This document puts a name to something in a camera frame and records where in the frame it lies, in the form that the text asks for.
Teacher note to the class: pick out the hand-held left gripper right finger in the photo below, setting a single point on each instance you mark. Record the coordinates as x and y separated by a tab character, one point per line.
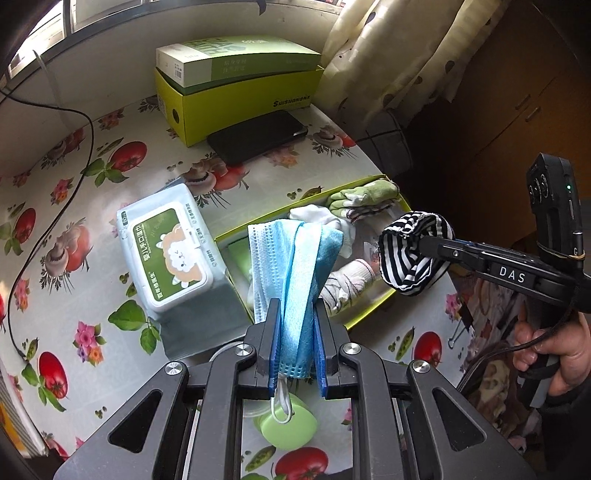
322	369

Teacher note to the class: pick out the floral plastic tablecloth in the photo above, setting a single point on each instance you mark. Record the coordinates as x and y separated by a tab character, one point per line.
115	152

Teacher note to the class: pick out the yellow green shoe box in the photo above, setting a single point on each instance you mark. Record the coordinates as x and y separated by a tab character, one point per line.
240	106

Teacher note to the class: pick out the patterned blanket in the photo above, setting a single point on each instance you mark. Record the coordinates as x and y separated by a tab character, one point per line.
489	387

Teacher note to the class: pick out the white cloth with maroon trim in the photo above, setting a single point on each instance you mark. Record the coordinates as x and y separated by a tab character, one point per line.
369	214

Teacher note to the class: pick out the beige striped sock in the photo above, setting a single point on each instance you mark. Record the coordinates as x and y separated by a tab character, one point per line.
337	297

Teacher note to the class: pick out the white tray green rim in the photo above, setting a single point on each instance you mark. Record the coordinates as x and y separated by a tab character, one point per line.
281	214

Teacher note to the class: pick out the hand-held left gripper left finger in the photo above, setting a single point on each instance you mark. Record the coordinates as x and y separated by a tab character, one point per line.
275	341

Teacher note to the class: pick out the wet wipes pack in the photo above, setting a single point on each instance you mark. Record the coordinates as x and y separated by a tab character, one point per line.
171	249

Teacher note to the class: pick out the brown wooden cabinet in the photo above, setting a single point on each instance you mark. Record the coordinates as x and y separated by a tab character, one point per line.
508	115

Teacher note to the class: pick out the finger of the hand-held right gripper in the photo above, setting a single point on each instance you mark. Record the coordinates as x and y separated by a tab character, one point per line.
455	254

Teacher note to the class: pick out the black phone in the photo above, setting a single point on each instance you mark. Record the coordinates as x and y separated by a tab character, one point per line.
256	136

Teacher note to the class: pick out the white knitted glove red trim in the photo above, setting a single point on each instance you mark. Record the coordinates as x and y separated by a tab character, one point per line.
355	270

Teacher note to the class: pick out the cream dotted curtain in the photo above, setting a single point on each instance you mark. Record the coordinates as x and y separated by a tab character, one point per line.
415	55

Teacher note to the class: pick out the window frame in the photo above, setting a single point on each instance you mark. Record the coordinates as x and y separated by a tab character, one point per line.
46	37

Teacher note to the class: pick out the black white striped sock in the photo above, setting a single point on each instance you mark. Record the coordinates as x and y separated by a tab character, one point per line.
406	267

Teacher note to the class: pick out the light green cloth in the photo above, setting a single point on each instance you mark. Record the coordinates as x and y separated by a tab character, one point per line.
240	251

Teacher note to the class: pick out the green round case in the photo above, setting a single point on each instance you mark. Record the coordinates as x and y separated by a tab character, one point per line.
286	429

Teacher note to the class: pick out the person's right hand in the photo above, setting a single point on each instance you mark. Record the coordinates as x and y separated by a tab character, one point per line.
572	355

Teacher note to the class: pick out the blue face masks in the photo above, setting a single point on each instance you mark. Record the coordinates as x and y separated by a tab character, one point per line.
295	286

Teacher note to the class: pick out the white and green carton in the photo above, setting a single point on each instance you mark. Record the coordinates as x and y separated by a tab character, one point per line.
231	55

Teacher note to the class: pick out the black binder clip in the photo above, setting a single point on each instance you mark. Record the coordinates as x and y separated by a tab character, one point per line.
457	332

